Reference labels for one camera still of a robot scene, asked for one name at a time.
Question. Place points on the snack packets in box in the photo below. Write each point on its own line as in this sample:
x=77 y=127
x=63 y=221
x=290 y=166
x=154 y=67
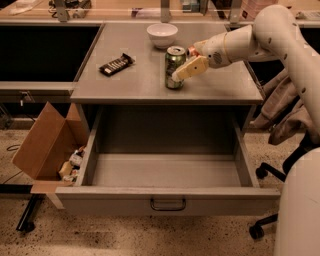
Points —
x=70 y=169

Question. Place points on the black snack bar wrapper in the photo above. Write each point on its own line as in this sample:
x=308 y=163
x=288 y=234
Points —
x=116 y=65

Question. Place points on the black drawer handle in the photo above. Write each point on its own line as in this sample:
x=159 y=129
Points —
x=168 y=205

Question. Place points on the green soda can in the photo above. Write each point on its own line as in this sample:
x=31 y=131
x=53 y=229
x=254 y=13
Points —
x=174 y=58

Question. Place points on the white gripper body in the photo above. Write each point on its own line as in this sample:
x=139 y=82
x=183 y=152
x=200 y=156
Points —
x=215 y=52

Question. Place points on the open grey top drawer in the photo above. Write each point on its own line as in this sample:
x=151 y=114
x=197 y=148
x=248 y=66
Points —
x=138 y=153

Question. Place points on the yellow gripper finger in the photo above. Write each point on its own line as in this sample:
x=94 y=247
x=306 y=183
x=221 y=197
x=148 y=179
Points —
x=194 y=66
x=198 y=48

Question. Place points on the brown cardboard box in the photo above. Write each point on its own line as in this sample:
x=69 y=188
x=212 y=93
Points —
x=49 y=144

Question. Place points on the grey metal cabinet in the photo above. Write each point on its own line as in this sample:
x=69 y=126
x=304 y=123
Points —
x=222 y=92

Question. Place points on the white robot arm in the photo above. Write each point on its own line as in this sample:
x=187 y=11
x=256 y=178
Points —
x=275 y=33

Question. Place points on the white ceramic bowl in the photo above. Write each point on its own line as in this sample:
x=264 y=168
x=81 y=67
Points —
x=162 y=35

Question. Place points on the pink stacked containers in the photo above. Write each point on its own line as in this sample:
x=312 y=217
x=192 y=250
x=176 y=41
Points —
x=250 y=8

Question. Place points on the black metal table leg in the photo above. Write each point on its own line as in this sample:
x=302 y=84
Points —
x=27 y=214

